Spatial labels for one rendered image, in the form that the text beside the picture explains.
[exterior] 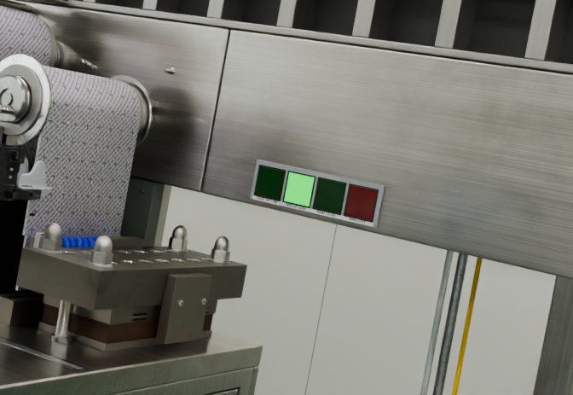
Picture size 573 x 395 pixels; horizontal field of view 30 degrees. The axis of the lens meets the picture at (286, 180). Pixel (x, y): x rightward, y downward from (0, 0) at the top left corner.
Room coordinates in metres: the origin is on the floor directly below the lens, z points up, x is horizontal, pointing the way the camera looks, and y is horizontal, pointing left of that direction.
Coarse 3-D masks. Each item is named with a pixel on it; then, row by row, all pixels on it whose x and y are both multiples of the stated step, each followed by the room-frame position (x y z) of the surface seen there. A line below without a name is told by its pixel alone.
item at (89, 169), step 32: (64, 128) 1.73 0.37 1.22; (96, 128) 1.80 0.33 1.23; (64, 160) 1.74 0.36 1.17; (96, 160) 1.81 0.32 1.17; (128, 160) 1.88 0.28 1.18; (64, 192) 1.76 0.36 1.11; (96, 192) 1.82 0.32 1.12; (32, 224) 1.70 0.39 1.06; (64, 224) 1.77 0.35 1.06; (96, 224) 1.84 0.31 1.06
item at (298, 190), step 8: (288, 176) 1.83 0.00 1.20; (296, 176) 1.82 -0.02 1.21; (304, 176) 1.81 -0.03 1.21; (288, 184) 1.82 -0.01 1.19; (296, 184) 1.82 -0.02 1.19; (304, 184) 1.81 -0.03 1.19; (312, 184) 1.80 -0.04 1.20; (288, 192) 1.82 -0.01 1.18; (296, 192) 1.82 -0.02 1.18; (304, 192) 1.81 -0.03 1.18; (288, 200) 1.82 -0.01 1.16; (296, 200) 1.81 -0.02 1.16; (304, 200) 1.81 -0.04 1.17
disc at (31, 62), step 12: (12, 60) 1.73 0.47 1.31; (24, 60) 1.72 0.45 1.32; (36, 60) 1.71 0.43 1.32; (36, 72) 1.70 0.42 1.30; (48, 84) 1.69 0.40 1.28; (48, 96) 1.68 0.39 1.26; (48, 108) 1.68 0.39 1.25; (36, 120) 1.69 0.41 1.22; (36, 132) 1.69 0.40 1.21; (12, 144) 1.71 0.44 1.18
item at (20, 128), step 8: (16, 64) 1.72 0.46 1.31; (0, 72) 1.74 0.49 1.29; (8, 72) 1.73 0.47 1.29; (16, 72) 1.72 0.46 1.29; (24, 72) 1.71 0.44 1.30; (32, 72) 1.70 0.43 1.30; (32, 80) 1.70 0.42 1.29; (32, 88) 1.70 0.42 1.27; (40, 88) 1.69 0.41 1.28; (32, 96) 1.70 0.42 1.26; (40, 96) 1.69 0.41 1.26; (32, 104) 1.69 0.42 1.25; (40, 104) 1.69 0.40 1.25; (32, 112) 1.69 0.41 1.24; (24, 120) 1.70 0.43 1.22; (32, 120) 1.69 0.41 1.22; (8, 128) 1.72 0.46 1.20; (16, 128) 1.71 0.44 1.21; (24, 128) 1.70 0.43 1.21
